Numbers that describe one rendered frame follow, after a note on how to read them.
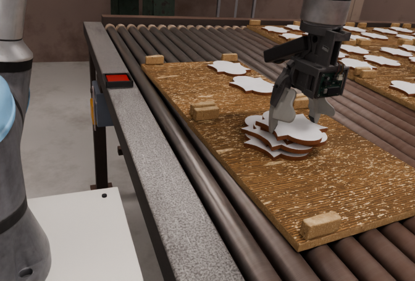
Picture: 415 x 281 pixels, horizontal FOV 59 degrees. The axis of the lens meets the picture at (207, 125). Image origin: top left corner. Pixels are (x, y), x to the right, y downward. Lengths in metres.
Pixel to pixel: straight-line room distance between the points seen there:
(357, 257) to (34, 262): 0.42
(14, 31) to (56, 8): 3.81
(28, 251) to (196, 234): 0.22
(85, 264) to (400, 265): 0.42
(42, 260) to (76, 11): 3.94
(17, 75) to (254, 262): 0.38
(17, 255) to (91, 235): 0.11
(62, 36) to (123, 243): 3.93
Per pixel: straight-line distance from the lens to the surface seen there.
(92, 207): 0.60
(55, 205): 0.61
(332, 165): 0.74
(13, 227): 0.45
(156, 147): 0.75
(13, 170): 0.42
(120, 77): 1.09
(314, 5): 0.64
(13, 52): 0.51
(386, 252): 0.62
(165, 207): 0.60
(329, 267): 0.55
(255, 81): 1.09
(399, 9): 6.36
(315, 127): 0.75
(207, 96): 0.97
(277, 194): 0.62
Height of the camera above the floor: 1.29
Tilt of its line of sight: 26 degrees down
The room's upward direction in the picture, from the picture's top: 6 degrees clockwise
